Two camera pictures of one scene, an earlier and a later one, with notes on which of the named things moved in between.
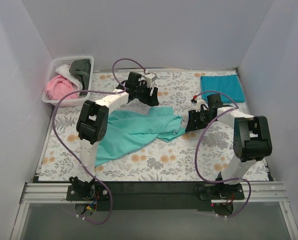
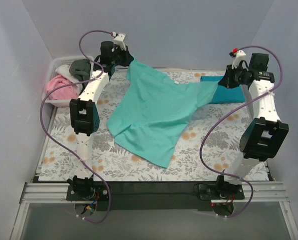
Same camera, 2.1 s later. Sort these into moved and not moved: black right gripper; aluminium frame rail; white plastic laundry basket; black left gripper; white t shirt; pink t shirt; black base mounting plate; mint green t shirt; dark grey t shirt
Moved: black left gripper; black right gripper; mint green t shirt
Not moved: white t shirt; dark grey t shirt; pink t shirt; aluminium frame rail; white plastic laundry basket; black base mounting plate
